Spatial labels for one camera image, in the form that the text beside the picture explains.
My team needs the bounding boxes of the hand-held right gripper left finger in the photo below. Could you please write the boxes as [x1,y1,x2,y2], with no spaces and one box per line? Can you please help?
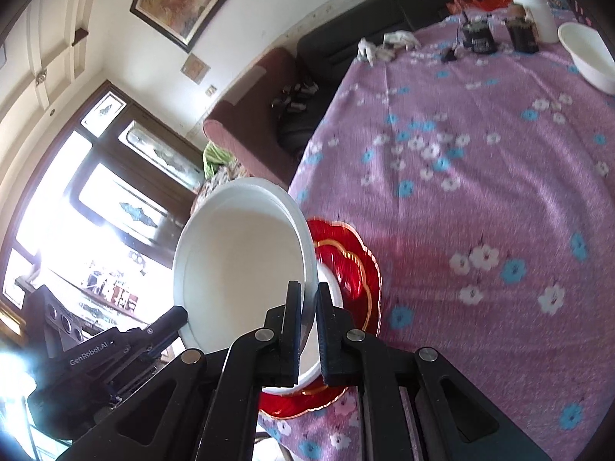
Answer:
[58,279,304,461]

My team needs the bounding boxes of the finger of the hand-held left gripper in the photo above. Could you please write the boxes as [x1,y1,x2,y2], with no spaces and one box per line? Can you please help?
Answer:
[127,306,189,347]

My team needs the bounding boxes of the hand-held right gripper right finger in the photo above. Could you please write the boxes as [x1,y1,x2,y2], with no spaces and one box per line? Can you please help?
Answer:
[314,281,553,461]

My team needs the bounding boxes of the leaf patterned blanket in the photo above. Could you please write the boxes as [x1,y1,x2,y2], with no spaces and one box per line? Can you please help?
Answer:
[192,163,251,212]

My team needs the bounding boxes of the wooden glass door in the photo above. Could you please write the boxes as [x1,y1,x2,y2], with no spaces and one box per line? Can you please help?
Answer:
[0,81,207,308]

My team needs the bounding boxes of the green cloth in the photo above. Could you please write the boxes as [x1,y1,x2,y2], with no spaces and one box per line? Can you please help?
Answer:
[203,140,236,178]

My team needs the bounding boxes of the brown armchair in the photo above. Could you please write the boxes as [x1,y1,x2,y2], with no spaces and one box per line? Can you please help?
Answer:
[203,48,308,190]

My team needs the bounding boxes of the black gadgets on sofa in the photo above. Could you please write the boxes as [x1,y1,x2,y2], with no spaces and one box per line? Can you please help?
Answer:
[271,81,320,112]

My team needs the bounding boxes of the black leather sofa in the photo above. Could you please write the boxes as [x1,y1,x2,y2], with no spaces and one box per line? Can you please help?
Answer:
[276,0,534,154]

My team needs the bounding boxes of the black electronic device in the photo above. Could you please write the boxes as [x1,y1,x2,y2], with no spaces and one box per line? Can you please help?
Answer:
[461,18,498,55]

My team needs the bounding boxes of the white plastic jar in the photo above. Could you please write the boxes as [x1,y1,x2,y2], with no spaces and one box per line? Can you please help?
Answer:
[509,0,558,44]

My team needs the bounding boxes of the small framed wall plaque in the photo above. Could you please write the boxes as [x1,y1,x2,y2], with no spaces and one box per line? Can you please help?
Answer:
[181,54,211,78]

